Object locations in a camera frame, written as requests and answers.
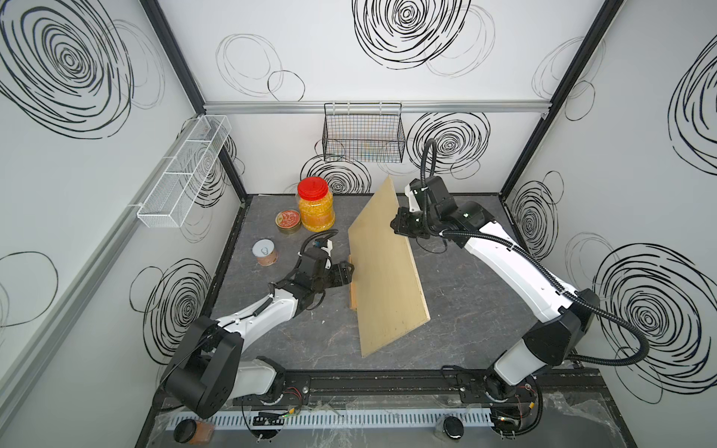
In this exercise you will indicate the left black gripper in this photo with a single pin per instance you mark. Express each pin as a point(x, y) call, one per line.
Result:
point(342, 275)

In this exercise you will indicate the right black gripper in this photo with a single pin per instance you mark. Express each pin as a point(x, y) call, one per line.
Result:
point(398, 221)

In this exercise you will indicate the light plywood board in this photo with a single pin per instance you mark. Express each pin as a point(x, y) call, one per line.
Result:
point(390, 297)

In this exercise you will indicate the small wooden easel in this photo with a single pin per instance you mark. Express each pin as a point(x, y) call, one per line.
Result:
point(353, 297)

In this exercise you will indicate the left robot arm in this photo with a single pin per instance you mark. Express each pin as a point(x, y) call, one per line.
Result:
point(208, 368)

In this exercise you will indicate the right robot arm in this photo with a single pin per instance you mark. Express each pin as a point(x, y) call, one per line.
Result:
point(563, 313)

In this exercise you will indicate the yellow jar red lid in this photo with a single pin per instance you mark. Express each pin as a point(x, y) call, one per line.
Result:
point(315, 201)

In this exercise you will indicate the flat red tin can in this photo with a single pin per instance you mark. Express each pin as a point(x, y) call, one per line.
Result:
point(288, 221)

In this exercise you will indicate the silver top tin can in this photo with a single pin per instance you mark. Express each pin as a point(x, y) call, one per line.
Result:
point(265, 252)

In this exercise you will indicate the black round knob centre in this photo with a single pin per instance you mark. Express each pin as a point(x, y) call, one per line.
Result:
point(452, 428)

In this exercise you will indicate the black round knob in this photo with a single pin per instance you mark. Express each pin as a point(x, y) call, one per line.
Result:
point(185, 431)
point(452, 428)

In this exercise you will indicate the black round knob left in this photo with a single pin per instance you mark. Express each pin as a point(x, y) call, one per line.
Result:
point(185, 431)

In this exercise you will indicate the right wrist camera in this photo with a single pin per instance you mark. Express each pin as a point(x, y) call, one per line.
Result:
point(415, 195)

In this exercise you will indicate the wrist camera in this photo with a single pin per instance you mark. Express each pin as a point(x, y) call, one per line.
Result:
point(324, 244)
point(415, 195)

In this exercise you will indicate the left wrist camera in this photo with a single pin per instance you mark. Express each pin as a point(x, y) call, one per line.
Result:
point(324, 244)

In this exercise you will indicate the black wire basket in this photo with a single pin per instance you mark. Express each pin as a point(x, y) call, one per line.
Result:
point(363, 132)

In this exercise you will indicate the white slotted cable duct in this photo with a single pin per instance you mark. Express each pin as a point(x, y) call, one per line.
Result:
point(351, 419)

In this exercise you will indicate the white wire shelf basket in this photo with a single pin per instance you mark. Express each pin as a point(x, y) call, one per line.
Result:
point(188, 168)

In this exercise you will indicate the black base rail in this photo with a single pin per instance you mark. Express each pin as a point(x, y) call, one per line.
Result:
point(300, 387)

